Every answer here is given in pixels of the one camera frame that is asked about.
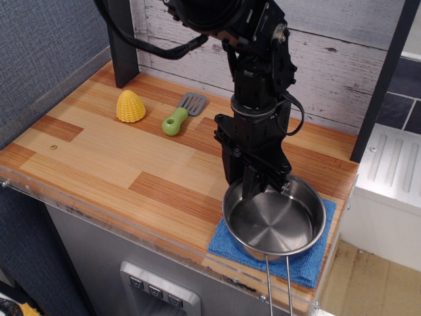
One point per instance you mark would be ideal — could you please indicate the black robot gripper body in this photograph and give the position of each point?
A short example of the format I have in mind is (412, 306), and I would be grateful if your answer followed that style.
(259, 134)

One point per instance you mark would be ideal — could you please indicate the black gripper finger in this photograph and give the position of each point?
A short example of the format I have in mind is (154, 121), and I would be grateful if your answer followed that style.
(232, 158)
(255, 181)

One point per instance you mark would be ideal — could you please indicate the silver metal pot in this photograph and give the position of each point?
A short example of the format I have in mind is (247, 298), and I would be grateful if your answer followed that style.
(274, 226)

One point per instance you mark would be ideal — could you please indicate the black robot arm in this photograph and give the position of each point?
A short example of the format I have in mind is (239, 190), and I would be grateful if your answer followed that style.
(254, 34)

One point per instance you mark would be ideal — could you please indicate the blue folded cloth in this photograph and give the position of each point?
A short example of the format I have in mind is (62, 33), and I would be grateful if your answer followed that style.
(304, 270)

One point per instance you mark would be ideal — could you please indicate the yellow toy corn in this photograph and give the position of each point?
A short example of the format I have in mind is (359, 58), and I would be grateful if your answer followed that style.
(129, 107)

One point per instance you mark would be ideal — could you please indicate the white toy sink unit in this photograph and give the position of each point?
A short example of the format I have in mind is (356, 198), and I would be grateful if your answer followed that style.
(383, 211)

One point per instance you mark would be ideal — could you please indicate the silver dispenser button panel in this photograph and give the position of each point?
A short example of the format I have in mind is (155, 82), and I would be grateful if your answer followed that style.
(151, 294)

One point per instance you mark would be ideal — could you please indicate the grey toy fridge cabinet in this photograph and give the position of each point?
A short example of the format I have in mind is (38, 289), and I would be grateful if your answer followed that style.
(97, 253)

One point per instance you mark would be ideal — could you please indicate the yellow object bottom left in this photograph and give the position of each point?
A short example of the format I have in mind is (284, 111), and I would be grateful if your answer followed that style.
(27, 310)

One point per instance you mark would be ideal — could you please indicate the green handled grey spatula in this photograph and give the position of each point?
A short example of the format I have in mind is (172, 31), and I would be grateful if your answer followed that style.
(191, 104)

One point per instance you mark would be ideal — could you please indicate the black right post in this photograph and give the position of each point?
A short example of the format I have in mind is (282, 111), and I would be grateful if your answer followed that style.
(397, 44)

